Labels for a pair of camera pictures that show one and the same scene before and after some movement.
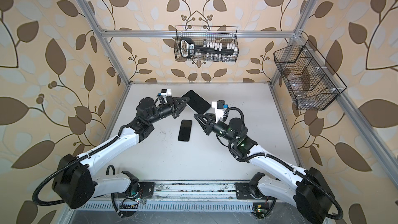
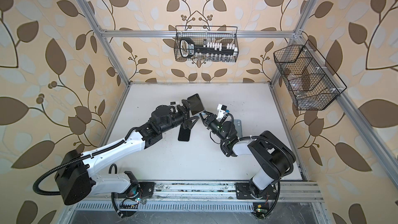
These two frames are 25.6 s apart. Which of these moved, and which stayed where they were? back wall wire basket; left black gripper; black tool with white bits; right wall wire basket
Moved: left black gripper
Stayed: back wall wire basket; black tool with white bits; right wall wire basket
